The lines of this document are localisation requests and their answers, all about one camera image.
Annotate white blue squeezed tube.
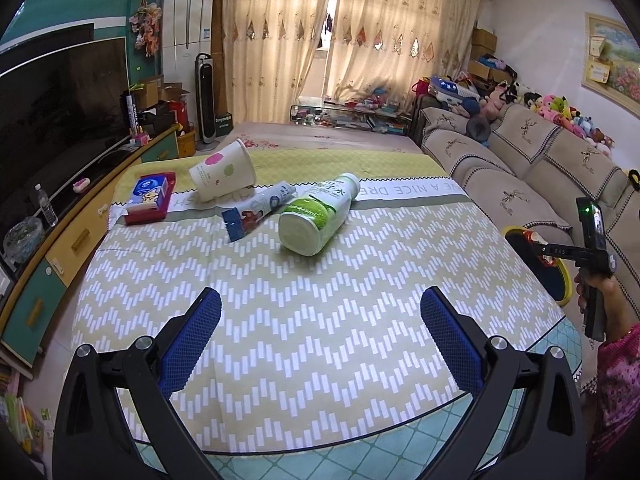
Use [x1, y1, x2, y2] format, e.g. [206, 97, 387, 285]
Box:
[221, 182, 297, 242]

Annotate green zigzag tablecloth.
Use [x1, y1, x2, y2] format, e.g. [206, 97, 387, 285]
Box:
[75, 150, 567, 450]

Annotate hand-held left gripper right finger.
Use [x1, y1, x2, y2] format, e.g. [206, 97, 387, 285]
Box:
[420, 287, 586, 480]

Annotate beige sofa with covers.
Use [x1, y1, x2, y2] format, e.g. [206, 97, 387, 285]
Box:
[410, 102, 640, 286]

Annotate person's right forearm pink sleeve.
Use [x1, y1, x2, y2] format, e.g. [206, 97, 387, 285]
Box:
[582, 322, 640, 473]

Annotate colourful books pile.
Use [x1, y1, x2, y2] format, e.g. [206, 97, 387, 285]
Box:
[0, 365, 47, 461]

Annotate yellow wicker basket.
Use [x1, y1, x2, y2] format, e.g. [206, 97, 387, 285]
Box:
[176, 127, 197, 159]

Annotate cream embroidered curtain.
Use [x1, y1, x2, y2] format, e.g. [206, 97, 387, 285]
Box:
[320, 0, 484, 107]
[215, 0, 342, 124]

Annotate open brown cardboard box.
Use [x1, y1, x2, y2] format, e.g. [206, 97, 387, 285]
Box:
[132, 76, 165, 111]
[159, 82, 191, 107]

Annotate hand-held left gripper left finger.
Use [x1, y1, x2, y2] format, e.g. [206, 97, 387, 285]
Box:
[51, 287, 223, 480]

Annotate glass coffee table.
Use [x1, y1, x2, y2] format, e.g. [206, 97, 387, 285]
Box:
[290, 102, 414, 136]

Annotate white paper cup coloured dots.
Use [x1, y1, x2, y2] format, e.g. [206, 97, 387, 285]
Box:
[189, 138, 258, 204]

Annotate black grey tower fan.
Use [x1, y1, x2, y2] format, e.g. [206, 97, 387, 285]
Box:
[194, 52, 217, 152]

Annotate tall black lettered box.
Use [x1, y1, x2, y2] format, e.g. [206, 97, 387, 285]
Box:
[122, 91, 144, 137]

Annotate beige floral cloth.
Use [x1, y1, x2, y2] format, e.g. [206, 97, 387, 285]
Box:
[220, 120, 422, 154]

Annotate red bag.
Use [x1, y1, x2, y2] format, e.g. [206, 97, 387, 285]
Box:
[167, 101, 190, 132]

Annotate grey neck pillow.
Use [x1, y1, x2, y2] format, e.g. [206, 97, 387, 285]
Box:
[467, 116, 494, 144]

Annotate framed flower painting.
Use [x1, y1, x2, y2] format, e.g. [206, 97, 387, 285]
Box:
[580, 12, 640, 122]

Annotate person's right hand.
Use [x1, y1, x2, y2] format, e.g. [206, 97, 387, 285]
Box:
[574, 271, 624, 347]

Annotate yellow teal television cabinet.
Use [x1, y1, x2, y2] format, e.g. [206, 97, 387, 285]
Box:
[0, 127, 181, 377]

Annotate white standing air conditioner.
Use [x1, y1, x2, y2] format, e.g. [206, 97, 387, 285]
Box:
[161, 0, 216, 127]

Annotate clear plastic water bottle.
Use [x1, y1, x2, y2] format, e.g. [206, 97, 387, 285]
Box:
[34, 184, 59, 228]

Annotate red blue tissue pack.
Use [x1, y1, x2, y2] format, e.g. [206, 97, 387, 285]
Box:
[123, 171, 177, 226]

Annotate black flat television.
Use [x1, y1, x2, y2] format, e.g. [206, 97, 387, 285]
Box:
[0, 22, 132, 257]

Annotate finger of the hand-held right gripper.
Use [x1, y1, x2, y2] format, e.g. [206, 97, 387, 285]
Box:
[520, 240, 587, 263]

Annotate yellow-rimmed black trash bin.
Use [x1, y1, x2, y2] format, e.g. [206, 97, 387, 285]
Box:
[501, 225, 569, 307]

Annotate row of plush toys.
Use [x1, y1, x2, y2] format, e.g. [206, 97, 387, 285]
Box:
[480, 80, 617, 157]

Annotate open cardboard box with toys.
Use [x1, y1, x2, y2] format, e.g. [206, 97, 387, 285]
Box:
[469, 60, 514, 87]

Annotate blue star-patterned bag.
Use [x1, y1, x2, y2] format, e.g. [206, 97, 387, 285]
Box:
[430, 76, 481, 104]

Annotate hanging flower decoration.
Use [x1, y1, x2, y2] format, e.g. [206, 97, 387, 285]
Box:
[129, 2, 164, 59]

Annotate green white plastic bottle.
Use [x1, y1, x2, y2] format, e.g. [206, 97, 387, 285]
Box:
[278, 172, 361, 256]

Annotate glass ashtray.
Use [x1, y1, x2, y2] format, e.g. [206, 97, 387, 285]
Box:
[2, 217, 45, 266]

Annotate closed brown cardboard box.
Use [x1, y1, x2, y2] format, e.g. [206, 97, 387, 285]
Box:
[472, 27, 497, 61]

